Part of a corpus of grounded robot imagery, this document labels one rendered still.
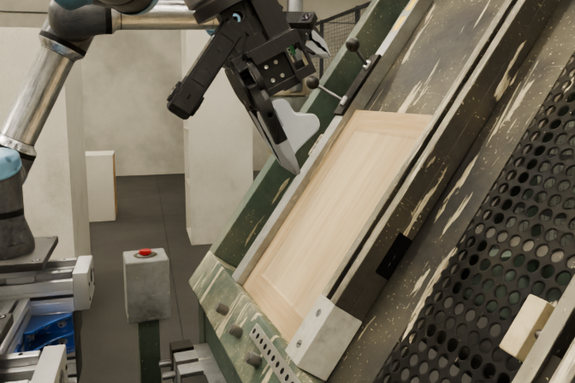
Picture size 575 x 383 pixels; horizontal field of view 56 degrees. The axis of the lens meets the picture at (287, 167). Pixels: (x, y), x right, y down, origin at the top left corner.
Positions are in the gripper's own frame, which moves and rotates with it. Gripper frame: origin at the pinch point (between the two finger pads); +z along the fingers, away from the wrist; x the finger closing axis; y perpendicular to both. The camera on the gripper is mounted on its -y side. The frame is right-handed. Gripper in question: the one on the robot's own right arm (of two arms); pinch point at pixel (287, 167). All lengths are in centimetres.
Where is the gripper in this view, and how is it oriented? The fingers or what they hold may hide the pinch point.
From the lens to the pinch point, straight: 62.5
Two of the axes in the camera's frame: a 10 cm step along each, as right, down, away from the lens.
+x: -2.6, -1.4, 9.6
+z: 4.5, 8.6, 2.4
